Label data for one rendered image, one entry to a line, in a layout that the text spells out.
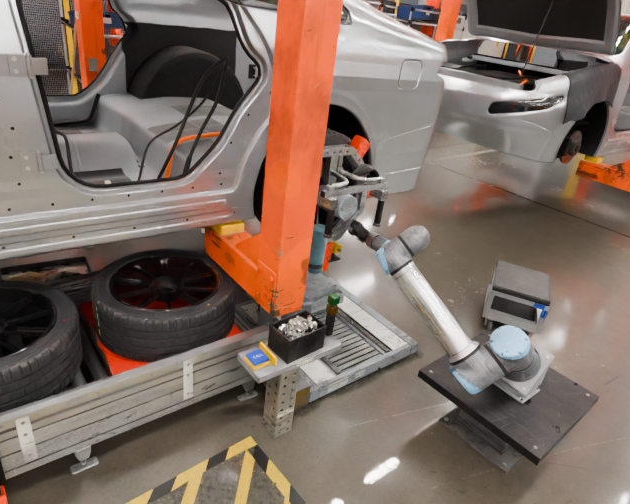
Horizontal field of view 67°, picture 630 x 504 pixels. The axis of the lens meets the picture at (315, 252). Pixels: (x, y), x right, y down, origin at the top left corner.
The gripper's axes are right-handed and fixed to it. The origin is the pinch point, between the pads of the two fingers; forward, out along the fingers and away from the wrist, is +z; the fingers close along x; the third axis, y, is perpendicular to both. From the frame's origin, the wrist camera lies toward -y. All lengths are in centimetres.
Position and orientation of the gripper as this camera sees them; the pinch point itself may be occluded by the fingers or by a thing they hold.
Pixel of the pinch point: (346, 222)
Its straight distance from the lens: 280.7
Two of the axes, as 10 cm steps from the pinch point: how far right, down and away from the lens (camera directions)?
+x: 6.4, -7.6, 0.9
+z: -6.0, -4.3, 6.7
